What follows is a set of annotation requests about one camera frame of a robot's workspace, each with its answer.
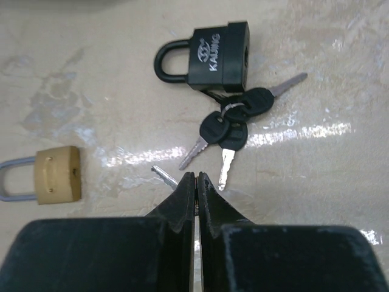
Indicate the black headed key bunch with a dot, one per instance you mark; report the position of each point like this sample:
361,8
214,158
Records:
228,127

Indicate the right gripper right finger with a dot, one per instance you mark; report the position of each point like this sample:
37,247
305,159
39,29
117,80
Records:
239,255

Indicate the brass padlock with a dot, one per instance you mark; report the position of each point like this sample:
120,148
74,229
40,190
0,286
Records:
57,176

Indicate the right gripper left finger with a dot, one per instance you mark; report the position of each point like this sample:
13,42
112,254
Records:
149,253

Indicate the small silver key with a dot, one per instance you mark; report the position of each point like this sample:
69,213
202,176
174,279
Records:
166,178

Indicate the black padlock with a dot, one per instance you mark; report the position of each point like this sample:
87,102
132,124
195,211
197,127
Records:
218,58

